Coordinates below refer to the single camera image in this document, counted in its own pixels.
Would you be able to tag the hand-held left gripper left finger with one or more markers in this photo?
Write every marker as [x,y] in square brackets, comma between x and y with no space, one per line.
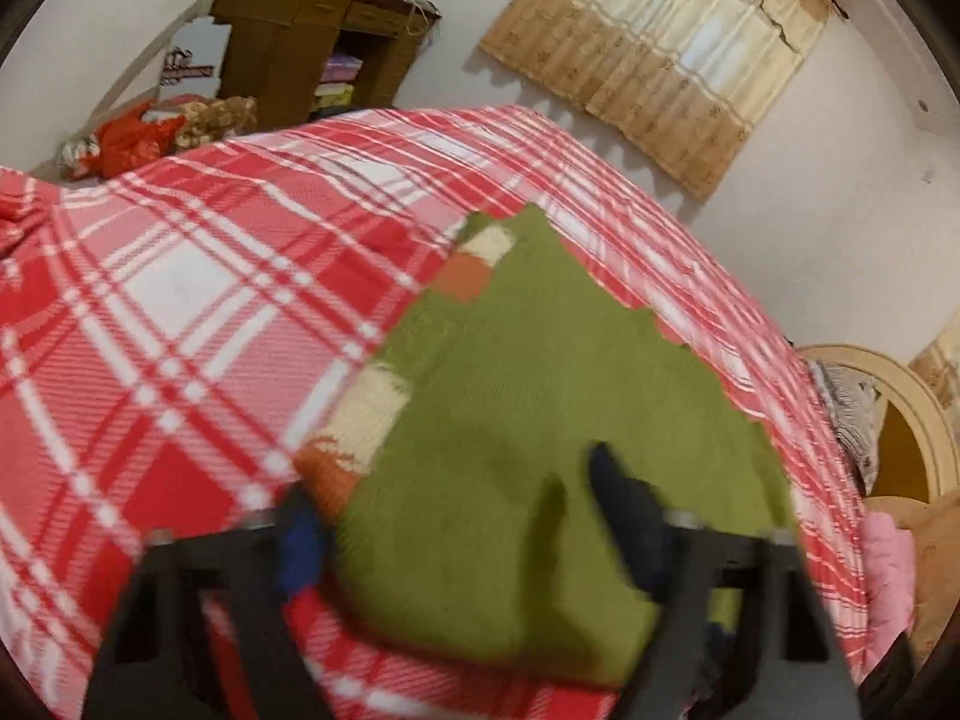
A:
[300,547]

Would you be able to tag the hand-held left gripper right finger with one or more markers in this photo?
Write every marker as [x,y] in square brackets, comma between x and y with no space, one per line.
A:
[630,517]

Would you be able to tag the green orange cream striped sweater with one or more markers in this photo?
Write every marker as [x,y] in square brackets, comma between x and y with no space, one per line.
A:
[540,390]

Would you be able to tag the red clothes pile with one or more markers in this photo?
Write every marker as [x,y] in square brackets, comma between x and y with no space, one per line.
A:
[135,139]

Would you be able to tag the grey striped floral pillow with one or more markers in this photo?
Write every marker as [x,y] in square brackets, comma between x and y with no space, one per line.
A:
[851,412]

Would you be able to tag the red plaid bed sheet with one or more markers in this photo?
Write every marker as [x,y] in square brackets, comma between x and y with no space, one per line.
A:
[187,315]

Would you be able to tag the pink quilt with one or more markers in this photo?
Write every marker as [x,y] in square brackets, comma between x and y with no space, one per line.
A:
[889,577]

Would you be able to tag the cream wooden headboard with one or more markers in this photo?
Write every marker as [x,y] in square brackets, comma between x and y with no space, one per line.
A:
[900,457]

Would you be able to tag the beige floral long curtain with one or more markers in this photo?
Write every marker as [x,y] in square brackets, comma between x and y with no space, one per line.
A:
[941,371]

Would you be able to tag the brown plush toy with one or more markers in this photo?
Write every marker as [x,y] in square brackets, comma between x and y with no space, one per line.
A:
[217,120]

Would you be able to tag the beige floral window curtain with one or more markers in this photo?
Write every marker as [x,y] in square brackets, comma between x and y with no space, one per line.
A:
[660,52]

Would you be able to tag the stack of boxes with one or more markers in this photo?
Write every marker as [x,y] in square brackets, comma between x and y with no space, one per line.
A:
[337,75]

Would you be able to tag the white paper bag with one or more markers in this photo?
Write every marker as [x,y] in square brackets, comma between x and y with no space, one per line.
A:
[191,52]

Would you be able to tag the brown wooden desk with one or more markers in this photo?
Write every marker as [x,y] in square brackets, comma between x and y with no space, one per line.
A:
[277,37]

